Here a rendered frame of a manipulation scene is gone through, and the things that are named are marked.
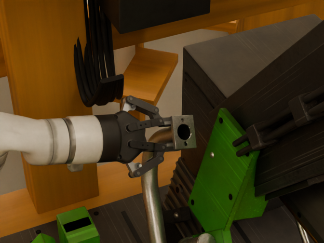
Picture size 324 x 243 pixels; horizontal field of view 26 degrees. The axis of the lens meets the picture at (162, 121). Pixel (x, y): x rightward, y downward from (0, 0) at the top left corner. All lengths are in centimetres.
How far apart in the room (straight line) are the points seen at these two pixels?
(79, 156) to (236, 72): 37
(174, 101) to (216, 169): 206
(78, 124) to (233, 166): 26
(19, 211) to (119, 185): 23
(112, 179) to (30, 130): 58
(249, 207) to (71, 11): 46
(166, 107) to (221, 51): 186
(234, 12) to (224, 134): 45
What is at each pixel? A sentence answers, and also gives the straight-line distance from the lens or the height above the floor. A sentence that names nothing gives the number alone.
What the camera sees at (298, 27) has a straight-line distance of 143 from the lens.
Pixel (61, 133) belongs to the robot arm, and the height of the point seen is 131.
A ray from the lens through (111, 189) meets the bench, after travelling 156.
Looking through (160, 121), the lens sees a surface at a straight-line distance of 114.
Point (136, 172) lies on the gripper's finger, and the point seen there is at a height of 122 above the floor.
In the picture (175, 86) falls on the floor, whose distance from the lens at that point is 332.
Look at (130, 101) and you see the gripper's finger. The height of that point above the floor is 130.
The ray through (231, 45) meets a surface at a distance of 136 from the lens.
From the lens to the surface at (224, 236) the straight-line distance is 117.
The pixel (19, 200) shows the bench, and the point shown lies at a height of 88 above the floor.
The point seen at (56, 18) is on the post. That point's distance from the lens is 125.
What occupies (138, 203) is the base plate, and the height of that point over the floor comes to 90.
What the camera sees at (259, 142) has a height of 133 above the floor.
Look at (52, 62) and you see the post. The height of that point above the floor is 126.
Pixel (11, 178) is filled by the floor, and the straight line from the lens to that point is 291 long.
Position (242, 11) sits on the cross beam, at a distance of 154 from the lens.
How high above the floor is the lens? 199
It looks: 40 degrees down
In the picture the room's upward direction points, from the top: straight up
